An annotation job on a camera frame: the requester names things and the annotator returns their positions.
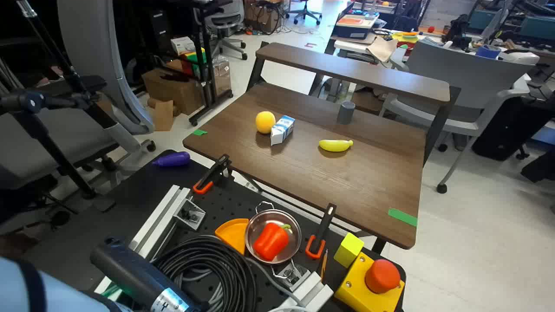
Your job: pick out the yellow banana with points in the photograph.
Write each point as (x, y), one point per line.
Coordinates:
(335, 145)

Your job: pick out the robot arm white blue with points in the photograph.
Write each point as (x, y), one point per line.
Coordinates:
(25, 289)

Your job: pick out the blue white milk carton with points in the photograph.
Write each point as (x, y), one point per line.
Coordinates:
(282, 131)

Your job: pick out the yellow ball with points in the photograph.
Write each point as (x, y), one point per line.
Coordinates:
(264, 122)

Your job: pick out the orange black clamp left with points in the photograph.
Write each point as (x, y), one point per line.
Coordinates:
(217, 171)

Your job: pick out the orange black clamp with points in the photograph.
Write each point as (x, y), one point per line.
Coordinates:
(217, 171)
(316, 244)

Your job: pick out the grey cylinder cup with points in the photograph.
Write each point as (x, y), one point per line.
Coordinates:
(346, 114)

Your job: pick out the green tape marker left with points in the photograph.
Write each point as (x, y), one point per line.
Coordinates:
(200, 133)

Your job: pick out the green tape marker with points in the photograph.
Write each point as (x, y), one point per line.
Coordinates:
(200, 133)
(403, 218)

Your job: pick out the orange black clamp right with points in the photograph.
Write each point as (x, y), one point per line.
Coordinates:
(316, 244)

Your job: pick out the orange bell pepper toy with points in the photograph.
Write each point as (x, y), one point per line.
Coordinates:
(271, 242)

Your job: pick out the orange wedge slice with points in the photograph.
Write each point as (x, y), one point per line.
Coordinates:
(233, 233)

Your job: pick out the raised wooden shelf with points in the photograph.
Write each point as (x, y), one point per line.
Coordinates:
(396, 83)

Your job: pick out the purple eggplant toy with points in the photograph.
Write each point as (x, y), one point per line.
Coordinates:
(172, 161)

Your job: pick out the yellow green block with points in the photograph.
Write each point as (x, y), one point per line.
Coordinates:
(347, 251)

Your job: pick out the cardboard box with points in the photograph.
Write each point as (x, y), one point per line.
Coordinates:
(162, 86)

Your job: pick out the green tape marker right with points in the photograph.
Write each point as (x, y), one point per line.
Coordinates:
(403, 218)

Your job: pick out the yellow emergency stop box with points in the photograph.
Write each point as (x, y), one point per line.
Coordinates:
(372, 285)

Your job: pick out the grey office chair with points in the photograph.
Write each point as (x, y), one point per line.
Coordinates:
(477, 91)

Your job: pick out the aluminium extrusion rail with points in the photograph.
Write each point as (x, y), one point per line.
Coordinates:
(150, 237)

